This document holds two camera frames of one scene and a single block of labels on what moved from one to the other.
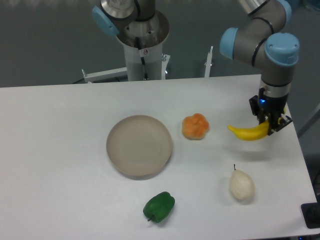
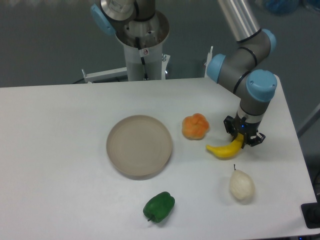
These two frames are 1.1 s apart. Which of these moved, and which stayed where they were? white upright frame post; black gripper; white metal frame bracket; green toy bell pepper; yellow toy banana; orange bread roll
Moved: yellow toy banana; black gripper
Stayed: orange bread roll; white upright frame post; white metal frame bracket; green toy bell pepper
